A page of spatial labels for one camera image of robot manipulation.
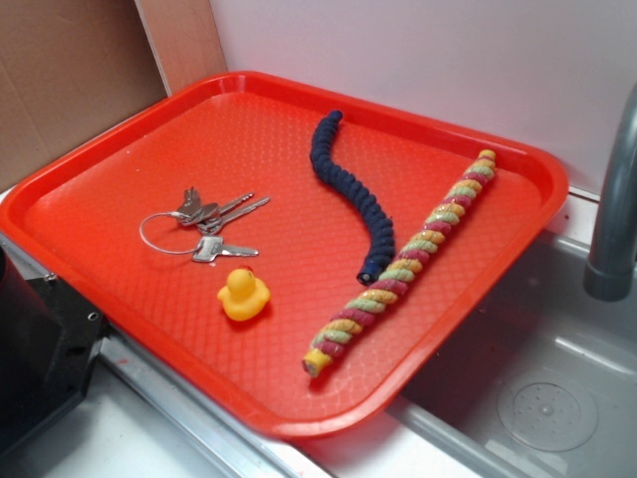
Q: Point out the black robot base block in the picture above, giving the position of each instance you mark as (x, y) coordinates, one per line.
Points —
(50, 337)

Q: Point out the red plastic tray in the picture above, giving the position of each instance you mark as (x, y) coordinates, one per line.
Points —
(104, 219)

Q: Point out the yellow rubber duck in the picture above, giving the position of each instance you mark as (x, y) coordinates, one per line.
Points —
(244, 296)

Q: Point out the silver key lower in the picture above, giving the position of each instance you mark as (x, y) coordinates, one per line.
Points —
(209, 248)

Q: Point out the silver key long upper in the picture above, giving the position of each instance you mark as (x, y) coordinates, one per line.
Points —
(212, 227)

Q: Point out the silver key short upper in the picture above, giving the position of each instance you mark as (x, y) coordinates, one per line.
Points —
(214, 211)

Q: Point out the small silver key left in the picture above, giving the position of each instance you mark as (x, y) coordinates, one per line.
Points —
(191, 207)

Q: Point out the grey toy sink basin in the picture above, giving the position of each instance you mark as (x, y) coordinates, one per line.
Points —
(538, 381)

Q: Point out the grey toy faucet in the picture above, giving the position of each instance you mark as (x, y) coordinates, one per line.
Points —
(609, 269)

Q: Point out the brown cardboard panel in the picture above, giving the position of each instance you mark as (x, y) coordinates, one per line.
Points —
(70, 70)

